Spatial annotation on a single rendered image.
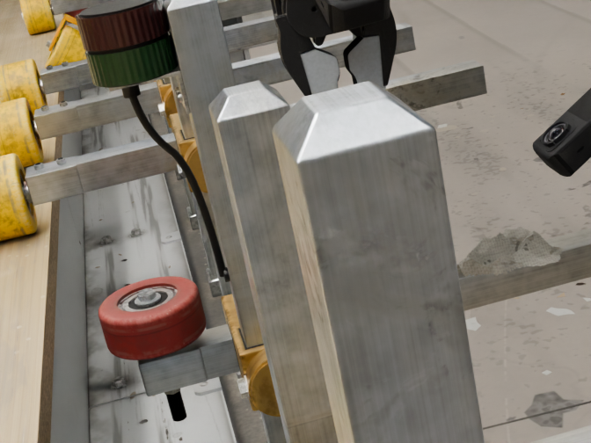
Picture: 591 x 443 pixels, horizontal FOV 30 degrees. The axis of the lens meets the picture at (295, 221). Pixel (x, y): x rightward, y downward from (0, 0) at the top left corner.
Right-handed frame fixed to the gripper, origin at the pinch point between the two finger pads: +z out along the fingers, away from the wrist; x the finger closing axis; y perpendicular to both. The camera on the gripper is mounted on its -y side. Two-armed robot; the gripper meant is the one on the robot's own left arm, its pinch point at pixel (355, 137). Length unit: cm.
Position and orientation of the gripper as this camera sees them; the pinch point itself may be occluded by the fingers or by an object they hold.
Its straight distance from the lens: 87.4
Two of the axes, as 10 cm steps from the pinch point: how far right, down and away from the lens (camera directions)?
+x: -9.6, 2.5, -1.1
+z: 1.9, 9.2, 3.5
